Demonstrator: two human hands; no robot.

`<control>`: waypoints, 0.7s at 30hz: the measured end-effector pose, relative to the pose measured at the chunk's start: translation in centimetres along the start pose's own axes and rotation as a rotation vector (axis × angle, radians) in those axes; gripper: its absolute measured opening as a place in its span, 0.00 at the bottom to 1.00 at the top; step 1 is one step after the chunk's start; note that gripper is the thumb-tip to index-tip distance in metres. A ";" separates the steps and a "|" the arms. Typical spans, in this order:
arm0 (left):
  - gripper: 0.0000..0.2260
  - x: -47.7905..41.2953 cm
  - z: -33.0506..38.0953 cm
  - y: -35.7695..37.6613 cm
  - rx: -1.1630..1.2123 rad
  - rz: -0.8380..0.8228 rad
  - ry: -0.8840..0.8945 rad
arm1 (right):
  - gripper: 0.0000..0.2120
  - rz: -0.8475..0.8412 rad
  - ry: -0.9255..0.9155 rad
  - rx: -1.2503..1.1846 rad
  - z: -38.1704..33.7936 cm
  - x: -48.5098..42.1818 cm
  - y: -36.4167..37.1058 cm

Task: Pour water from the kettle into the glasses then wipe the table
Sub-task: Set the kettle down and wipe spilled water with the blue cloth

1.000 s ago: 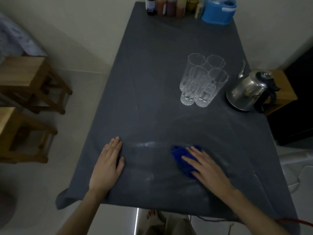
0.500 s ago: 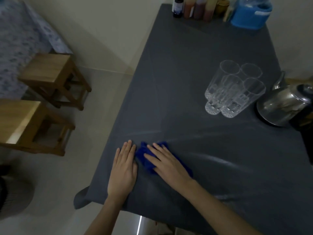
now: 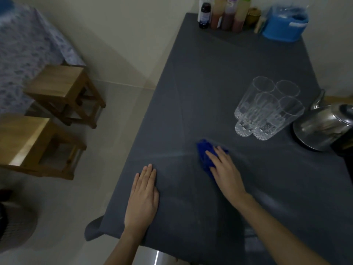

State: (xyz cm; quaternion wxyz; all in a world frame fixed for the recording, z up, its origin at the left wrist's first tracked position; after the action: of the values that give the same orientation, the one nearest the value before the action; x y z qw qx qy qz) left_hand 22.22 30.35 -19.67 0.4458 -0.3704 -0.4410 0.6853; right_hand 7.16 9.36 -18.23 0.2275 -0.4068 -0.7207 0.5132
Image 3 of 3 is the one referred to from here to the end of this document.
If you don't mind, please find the person's right hand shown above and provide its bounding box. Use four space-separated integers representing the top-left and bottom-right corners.
205 146 249 205

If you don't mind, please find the person's left hand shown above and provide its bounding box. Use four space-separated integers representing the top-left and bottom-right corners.
124 163 160 233

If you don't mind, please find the blue cleaning cloth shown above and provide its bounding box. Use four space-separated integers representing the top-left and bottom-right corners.
196 139 231 180

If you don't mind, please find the person's right forearm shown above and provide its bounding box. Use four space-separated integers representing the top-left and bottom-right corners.
233 192 333 265

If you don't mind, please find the person's left forearm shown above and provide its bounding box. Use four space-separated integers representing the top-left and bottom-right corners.
103 227 146 265

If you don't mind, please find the clear drinking glass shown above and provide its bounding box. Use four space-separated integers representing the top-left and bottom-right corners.
272 80 301 108
252 96 305 142
234 76 277 121
235 92 279 138

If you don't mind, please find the dark grey tablecloth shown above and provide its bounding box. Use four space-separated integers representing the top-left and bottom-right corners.
84 12 353 265

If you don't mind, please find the stainless steel kettle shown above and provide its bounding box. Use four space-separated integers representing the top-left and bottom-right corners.
293 89 353 163

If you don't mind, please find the wooden stool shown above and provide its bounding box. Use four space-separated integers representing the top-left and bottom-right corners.
23 65 107 129
0 113 88 181

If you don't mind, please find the grey woven floor mat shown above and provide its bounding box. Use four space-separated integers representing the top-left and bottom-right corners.
0 201 38 252

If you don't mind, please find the green-capped spice bottle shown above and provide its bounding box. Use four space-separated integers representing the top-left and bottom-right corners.
232 0 252 33

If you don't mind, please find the purple-capped spice bottle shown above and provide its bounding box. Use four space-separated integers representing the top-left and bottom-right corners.
222 0 239 31
211 0 227 30

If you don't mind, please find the dark bottle with white label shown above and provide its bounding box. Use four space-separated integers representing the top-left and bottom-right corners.
199 2 212 29

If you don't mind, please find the small brown jar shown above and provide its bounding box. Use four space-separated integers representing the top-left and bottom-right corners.
245 8 262 27

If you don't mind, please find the blue plastic container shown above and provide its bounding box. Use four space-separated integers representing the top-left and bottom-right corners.
262 5 309 43

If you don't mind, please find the blue floral tablecloth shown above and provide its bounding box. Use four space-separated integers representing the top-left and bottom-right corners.
0 0 86 115

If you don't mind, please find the metal table frame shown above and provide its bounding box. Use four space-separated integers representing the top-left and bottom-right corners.
133 245 193 265

